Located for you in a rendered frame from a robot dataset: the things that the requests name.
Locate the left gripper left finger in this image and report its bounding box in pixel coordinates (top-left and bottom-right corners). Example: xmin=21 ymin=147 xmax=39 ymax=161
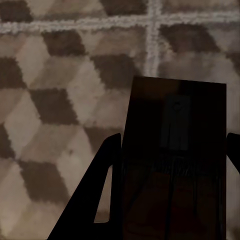
xmin=47 ymin=133 xmax=123 ymax=240

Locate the mousetrap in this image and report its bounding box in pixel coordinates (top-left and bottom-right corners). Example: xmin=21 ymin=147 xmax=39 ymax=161
xmin=121 ymin=75 xmax=227 ymax=240

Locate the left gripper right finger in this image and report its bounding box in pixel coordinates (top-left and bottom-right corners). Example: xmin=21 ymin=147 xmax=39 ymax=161
xmin=226 ymin=133 xmax=240 ymax=173

